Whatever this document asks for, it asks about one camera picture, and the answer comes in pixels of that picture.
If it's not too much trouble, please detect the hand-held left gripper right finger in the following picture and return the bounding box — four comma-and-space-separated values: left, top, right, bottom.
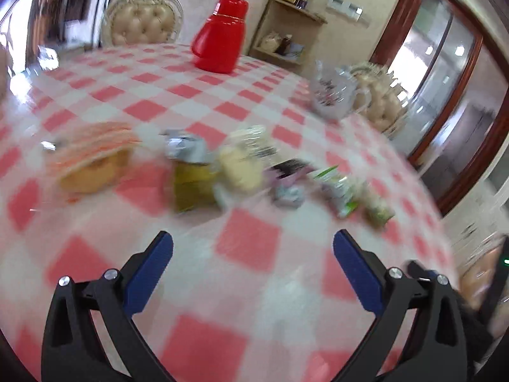
333, 229, 469, 382

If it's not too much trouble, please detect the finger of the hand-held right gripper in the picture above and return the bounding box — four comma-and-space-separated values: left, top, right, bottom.
405, 260, 440, 285

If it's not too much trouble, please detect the wall television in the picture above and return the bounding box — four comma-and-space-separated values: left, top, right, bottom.
64, 0, 91, 22

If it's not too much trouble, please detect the clear orange-striped cake packet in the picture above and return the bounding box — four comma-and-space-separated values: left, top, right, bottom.
42, 121, 142, 195

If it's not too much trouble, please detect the wood framed glass door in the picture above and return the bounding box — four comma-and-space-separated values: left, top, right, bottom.
370, 0, 509, 216

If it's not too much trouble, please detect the clear cream pastry packet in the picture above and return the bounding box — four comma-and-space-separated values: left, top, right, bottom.
217, 125, 277, 194

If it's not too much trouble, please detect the white filled bag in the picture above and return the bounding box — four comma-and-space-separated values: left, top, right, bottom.
258, 32, 281, 53

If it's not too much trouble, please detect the red white checked tablecloth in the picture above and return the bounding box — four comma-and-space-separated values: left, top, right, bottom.
0, 42, 458, 382

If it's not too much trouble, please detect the cream tufted dining chair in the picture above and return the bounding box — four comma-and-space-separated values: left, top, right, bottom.
100, 0, 184, 48
350, 61, 410, 134

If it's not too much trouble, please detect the purple snack packet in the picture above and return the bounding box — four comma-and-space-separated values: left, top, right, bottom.
266, 158, 315, 208

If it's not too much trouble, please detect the green white snack packet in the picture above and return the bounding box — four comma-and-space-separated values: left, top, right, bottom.
312, 166, 360, 217

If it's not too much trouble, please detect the wooden corner shelf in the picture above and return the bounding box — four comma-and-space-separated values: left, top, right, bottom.
248, 0, 327, 66

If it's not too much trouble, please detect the white wall control panel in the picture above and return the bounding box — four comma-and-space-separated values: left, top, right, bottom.
326, 0, 369, 20

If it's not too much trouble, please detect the white floral teapot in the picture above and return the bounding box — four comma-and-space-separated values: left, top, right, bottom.
309, 60, 372, 120

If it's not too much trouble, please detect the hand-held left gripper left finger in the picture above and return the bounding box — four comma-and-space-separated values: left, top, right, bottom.
41, 231, 176, 382

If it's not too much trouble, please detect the silver green snack packet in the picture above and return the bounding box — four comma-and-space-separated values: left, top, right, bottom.
161, 127, 223, 213

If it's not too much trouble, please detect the red thermos jug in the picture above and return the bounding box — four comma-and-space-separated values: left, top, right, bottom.
191, 0, 249, 74

